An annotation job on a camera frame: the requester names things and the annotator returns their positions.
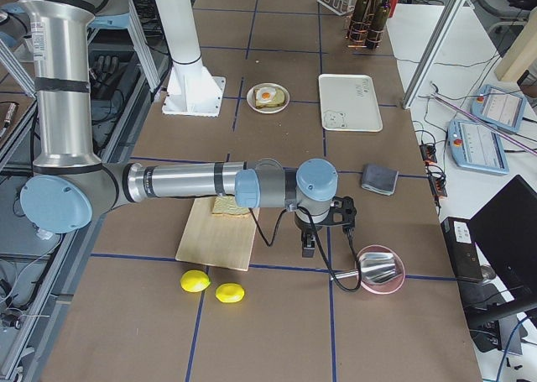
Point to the folded grey cloth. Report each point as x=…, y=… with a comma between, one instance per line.
x=379, y=179

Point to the wooden cutting board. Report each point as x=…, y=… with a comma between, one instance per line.
x=216, y=240

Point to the copper wire bottle rack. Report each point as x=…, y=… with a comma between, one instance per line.
x=361, y=34

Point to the blue teach pendant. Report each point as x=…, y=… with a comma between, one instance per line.
x=499, y=107
x=474, y=147

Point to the metal scoop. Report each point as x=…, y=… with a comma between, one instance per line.
x=374, y=267

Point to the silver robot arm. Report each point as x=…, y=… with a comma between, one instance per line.
x=71, y=186

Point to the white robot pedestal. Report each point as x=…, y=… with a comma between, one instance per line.
x=191, y=90

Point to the whole yellow lemon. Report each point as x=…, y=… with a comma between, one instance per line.
x=194, y=281

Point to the dark wine bottle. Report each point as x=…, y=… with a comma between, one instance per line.
x=361, y=10
x=376, y=27

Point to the far blue teach pendant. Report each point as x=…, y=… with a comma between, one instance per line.
x=499, y=107

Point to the black computer box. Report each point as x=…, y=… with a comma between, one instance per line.
x=461, y=249

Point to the pink bowl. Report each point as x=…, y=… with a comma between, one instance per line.
x=391, y=286

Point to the aluminium frame post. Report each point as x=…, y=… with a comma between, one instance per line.
x=436, y=40

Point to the black laptop monitor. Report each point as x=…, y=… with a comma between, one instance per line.
x=505, y=231

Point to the yellow lemon half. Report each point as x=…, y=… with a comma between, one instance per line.
x=230, y=293

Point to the fried egg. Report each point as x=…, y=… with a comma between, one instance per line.
x=265, y=94

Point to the purple reaching stick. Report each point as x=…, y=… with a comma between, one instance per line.
x=504, y=134

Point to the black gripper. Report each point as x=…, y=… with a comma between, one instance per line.
x=304, y=227

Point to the cream bear tray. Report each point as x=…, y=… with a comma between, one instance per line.
x=349, y=103

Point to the near blue teach pendant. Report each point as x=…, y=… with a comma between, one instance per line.
x=474, y=147

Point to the white round plate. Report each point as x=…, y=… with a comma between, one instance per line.
x=270, y=110

